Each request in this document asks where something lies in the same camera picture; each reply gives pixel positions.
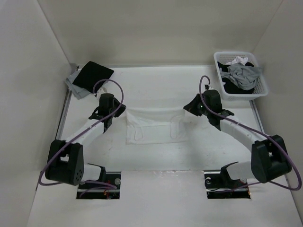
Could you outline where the crumpled grey tank top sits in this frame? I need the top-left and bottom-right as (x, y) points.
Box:
(220, 63), (262, 90)

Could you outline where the white tank top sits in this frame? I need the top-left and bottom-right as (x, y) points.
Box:
(126, 107), (187, 144)

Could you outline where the folded black tank top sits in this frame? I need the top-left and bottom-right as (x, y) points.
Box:
(72, 61), (114, 93)

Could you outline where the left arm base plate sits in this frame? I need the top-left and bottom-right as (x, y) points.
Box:
(76, 171), (122, 200)

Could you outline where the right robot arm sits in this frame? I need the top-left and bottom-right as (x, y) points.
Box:
(183, 90), (293, 188)

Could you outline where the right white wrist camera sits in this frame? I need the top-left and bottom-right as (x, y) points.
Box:
(205, 84), (214, 91)

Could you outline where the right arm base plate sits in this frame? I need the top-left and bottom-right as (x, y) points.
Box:
(204, 171), (250, 199)

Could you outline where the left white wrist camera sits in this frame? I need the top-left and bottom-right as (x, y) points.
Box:
(95, 87), (107, 99)

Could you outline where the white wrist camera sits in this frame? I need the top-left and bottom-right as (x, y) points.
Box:
(205, 84), (214, 91)
(95, 87), (107, 99)

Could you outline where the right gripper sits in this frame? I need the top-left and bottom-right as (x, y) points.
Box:
(183, 94), (211, 117)

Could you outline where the folded grey tank top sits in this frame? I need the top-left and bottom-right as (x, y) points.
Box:
(65, 70), (91, 100)

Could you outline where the white garment in basket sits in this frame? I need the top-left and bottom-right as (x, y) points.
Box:
(230, 56), (249, 65)

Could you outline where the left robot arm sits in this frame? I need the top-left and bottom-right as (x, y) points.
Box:
(44, 93), (126, 189)

